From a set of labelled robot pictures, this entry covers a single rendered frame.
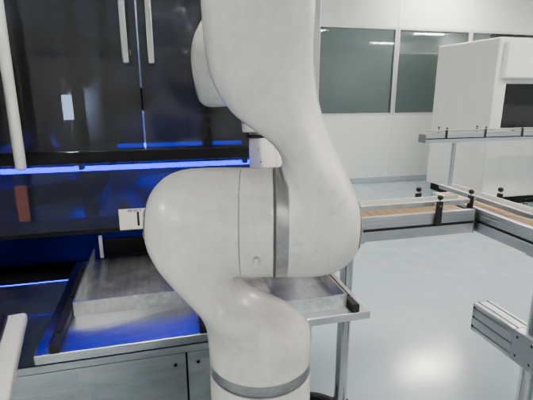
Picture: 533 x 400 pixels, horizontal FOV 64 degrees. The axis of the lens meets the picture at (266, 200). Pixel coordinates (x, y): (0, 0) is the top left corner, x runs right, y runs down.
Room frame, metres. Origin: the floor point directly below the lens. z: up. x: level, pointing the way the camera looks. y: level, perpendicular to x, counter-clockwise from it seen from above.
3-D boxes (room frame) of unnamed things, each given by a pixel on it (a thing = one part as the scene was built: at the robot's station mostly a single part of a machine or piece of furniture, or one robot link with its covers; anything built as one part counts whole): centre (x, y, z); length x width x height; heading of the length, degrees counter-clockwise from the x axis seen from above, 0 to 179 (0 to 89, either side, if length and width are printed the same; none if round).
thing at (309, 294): (1.02, -0.02, 0.90); 0.34 x 0.26 x 0.04; 14
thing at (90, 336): (1.02, 0.16, 0.87); 0.70 x 0.48 x 0.02; 104
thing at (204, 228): (0.45, 0.04, 1.16); 0.19 x 0.12 x 0.24; 90
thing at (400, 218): (1.52, -0.44, 0.92); 0.69 x 0.16 x 0.16; 104
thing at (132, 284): (1.05, 0.34, 0.90); 0.34 x 0.26 x 0.04; 14
